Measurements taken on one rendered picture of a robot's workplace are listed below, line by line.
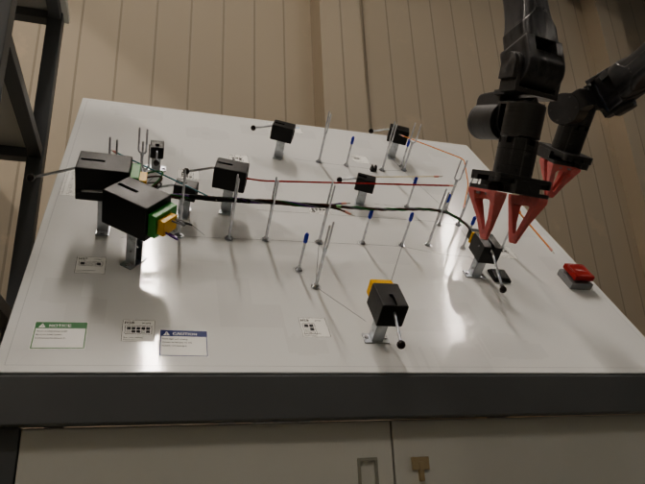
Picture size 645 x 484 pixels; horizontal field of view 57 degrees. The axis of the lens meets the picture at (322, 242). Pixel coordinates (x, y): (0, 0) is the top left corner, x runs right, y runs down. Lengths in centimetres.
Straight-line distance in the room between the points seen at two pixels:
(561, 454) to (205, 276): 70
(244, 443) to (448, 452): 34
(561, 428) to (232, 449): 59
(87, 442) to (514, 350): 73
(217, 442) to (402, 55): 381
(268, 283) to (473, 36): 412
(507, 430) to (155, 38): 313
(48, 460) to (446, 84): 401
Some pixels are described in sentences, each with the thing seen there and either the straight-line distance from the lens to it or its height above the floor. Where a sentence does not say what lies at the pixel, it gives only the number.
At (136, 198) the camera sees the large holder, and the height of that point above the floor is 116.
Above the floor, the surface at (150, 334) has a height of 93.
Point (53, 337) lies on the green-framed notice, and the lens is 97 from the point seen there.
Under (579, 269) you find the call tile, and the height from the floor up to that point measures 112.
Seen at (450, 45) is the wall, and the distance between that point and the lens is 483.
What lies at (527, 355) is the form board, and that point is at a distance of 116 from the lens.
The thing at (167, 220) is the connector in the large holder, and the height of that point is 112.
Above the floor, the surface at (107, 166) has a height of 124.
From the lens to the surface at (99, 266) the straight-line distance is 111.
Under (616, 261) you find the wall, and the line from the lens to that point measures 497.
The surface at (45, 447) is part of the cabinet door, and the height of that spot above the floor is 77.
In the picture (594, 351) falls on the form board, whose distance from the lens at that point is 127.
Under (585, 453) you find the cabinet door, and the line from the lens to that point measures 121.
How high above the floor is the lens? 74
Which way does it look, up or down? 20 degrees up
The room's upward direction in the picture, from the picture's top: 2 degrees counter-clockwise
